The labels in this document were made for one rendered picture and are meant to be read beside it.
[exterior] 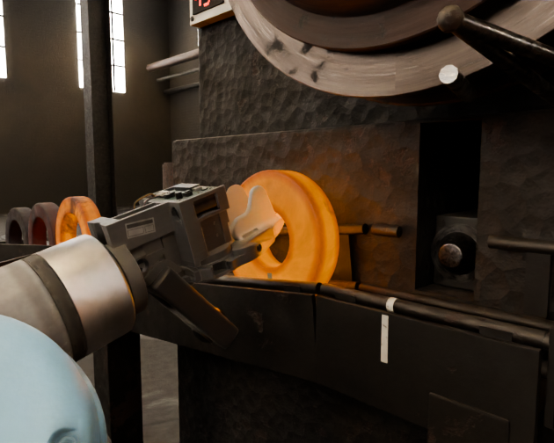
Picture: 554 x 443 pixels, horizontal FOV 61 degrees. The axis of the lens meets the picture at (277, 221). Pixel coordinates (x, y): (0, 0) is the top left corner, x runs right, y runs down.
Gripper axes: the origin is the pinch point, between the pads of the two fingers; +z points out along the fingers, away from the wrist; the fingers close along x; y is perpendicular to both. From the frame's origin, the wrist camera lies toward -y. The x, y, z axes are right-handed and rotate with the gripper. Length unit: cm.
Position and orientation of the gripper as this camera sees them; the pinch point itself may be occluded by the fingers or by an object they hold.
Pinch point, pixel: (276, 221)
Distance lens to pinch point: 53.0
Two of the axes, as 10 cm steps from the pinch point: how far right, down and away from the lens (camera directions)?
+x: -7.0, -0.8, 7.1
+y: -1.9, -9.3, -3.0
